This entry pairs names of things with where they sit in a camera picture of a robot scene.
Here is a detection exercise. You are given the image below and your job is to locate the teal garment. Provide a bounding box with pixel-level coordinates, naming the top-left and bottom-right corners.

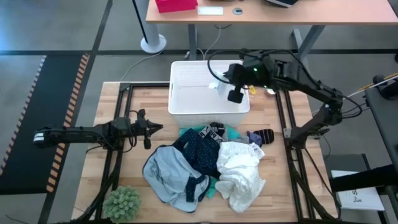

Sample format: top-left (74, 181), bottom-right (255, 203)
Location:
top-left (178, 123), bottom-right (242, 200)

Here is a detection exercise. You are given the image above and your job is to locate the white perforated plastic basket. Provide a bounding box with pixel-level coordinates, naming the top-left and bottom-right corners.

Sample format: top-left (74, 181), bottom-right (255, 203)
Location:
top-left (167, 60), bottom-right (251, 128)

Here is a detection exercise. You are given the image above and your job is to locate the small white cloth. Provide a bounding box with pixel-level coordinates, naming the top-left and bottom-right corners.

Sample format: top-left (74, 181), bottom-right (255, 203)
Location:
top-left (208, 70), bottom-right (229, 96)

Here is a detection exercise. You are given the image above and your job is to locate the black aluminium table frame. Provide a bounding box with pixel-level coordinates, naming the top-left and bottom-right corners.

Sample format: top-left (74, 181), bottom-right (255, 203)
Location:
top-left (73, 81), bottom-right (340, 224)

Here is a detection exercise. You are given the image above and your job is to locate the grey pole with round base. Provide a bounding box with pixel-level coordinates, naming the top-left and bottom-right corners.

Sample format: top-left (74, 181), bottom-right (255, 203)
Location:
top-left (132, 0), bottom-right (168, 54)

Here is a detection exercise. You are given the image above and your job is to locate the black hazard-striped floor mat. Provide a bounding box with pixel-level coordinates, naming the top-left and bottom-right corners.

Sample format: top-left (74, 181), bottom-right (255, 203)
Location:
top-left (0, 53), bottom-right (91, 195)

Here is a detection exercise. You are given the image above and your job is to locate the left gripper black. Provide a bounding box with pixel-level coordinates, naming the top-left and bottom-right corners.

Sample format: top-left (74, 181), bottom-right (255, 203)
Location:
top-left (124, 108), bottom-right (164, 151)

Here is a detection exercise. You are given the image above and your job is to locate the green plant in pot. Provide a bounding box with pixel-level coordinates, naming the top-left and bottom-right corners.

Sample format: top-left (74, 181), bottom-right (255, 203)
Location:
top-left (102, 185), bottom-right (142, 224)

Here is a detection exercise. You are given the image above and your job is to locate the purple garment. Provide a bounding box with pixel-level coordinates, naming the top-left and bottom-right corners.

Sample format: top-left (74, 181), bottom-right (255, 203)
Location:
top-left (246, 130), bottom-right (264, 147)

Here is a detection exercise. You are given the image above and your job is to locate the white flat device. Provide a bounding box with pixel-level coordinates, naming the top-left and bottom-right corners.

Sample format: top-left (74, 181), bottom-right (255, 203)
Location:
top-left (197, 6), bottom-right (224, 16)

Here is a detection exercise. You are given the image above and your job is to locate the red box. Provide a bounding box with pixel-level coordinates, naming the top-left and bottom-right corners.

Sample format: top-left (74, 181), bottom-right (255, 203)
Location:
top-left (154, 0), bottom-right (198, 14)

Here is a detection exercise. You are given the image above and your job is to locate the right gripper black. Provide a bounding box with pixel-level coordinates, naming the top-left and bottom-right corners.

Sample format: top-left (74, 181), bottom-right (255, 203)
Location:
top-left (224, 63), bottom-right (250, 105)

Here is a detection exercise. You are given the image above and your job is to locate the grey garment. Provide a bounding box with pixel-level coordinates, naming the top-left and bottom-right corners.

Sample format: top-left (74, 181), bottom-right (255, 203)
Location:
top-left (228, 136), bottom-right (254, 145)

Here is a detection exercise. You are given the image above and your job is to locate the white lace garment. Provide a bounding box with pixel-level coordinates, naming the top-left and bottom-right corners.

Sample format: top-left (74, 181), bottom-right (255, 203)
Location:
top-left (214, 141), bottom-right (267, 214)

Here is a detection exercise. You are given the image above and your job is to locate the black Puma underwear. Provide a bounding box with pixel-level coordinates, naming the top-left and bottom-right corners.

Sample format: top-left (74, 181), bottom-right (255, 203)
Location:
top-left (198, 121), bottom-right (226, 143)

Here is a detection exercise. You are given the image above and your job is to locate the navy white striped bag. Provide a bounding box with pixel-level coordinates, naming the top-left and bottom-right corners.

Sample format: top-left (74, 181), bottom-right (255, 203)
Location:
top-left (266, 0), bottom-right (300, 9)

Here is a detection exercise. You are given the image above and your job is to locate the navy dotted shirt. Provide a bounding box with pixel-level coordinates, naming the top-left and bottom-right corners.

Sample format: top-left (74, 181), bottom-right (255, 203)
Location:
top-left (142, 128), bottom-right (222, 214)

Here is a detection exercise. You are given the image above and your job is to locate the white printed sheet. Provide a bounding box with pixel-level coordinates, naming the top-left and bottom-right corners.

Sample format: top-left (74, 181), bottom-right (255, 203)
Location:
top-left (331, 169), bottom-right (386, 212)

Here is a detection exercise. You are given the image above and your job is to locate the white floor cable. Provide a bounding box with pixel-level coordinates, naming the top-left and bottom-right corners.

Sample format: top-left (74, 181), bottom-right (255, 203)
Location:
top-left (119, 49), bottom-right (165, 82)

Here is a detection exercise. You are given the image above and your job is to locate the dark grey side table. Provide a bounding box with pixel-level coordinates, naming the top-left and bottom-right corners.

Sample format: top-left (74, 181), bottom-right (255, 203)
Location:
top-left (364, 86), bottom-right (398, 175)

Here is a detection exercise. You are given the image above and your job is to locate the wooden desk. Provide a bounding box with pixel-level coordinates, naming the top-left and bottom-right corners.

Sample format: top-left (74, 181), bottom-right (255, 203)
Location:
top-left (145, 0), bottom-right (398, 62)

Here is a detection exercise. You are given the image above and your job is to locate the dark striped sock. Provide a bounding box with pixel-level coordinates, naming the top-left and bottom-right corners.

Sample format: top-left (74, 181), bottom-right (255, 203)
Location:
top-left (259, 128), bottom-right (275, 146)

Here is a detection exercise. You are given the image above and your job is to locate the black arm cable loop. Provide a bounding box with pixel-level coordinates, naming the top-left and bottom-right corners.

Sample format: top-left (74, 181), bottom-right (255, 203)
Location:
top-left (206, 49), bottom-right (249, 85)

